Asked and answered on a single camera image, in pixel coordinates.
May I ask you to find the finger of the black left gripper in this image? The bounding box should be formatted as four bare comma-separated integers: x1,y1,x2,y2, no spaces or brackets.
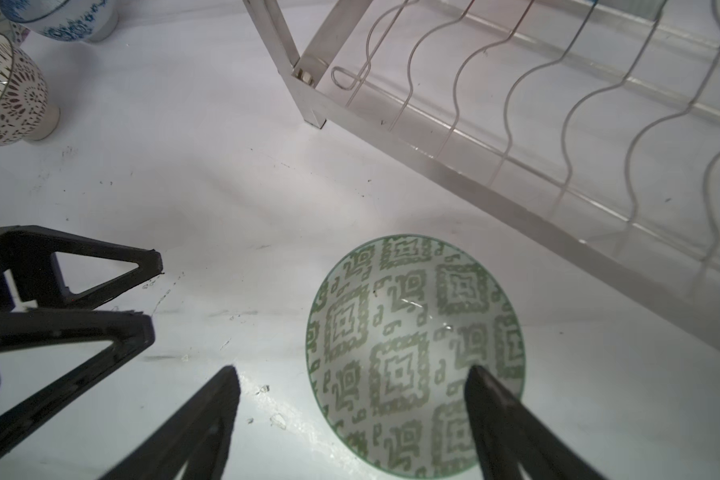
0,226,163,311
0,309,155,459

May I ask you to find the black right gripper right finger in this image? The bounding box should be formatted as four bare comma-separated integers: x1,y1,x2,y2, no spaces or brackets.
464,365,602,480

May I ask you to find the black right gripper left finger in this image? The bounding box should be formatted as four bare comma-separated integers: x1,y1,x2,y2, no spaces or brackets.
104,365,241,479

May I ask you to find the green geometric pattern bowl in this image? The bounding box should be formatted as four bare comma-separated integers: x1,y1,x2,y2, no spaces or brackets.
305,234,526,479

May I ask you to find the stainless steel dish rack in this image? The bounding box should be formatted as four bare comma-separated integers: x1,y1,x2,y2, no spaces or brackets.
246,1,720,351

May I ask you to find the white lattice pattern bowl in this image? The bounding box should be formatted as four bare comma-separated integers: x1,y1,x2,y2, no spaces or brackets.
0,34,60,147

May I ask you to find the blue floral bowl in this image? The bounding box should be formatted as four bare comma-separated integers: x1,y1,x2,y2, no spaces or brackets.
0,0,119,43

